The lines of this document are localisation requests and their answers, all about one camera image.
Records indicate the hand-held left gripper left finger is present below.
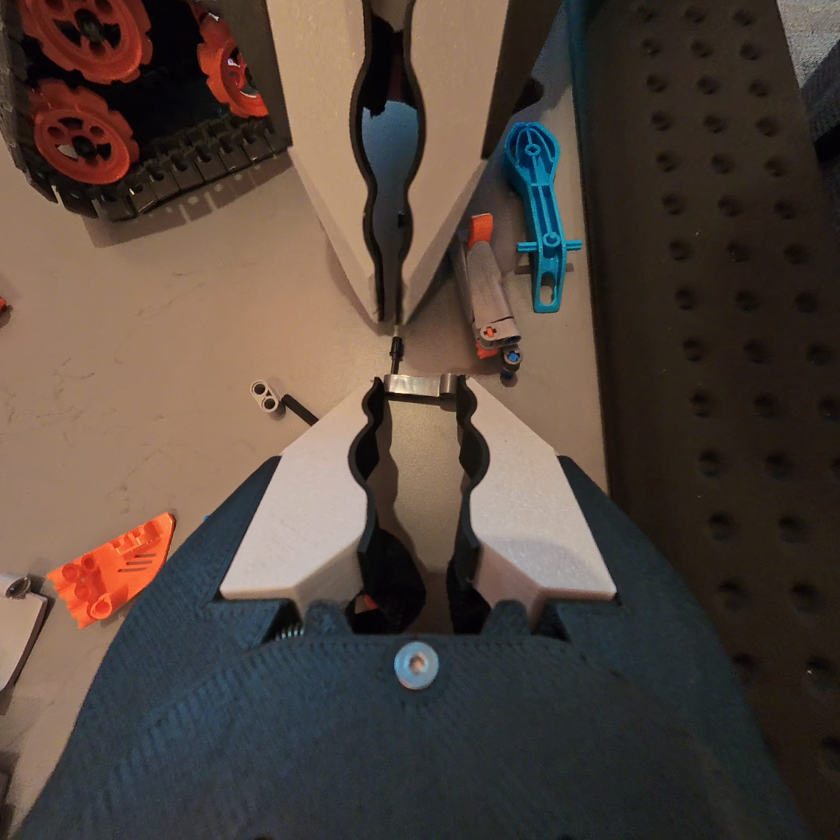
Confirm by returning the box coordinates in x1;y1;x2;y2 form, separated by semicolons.
218;382;385;602

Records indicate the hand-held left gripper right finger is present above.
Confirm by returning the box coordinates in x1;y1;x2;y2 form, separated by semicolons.
456;378;619;605

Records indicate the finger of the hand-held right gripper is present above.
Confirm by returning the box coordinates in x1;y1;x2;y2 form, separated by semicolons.
396;0;511;327
264;0;385;325

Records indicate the dark grey angled beam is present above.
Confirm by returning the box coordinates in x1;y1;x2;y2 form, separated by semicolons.
382;371;466;400

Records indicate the grey toy actuator assembly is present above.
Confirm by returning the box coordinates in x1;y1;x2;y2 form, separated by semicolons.
451;236;527;383

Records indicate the light blue separator tool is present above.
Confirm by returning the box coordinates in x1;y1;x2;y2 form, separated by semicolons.
503;121;584;315

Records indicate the orange angled panel piece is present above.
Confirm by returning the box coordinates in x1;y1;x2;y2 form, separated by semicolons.
46;512;178;631

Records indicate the black studded foam mat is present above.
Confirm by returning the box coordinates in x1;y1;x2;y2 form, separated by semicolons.
570;0;840;840

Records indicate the grey tracked toy robot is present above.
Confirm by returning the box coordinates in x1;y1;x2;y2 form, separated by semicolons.
0;0;294;224

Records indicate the light grey curved panel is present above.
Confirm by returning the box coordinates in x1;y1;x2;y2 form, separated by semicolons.
0;573;51;694

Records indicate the person's torso in blue sweater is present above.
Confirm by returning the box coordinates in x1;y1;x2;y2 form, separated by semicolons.
776;0;840;161

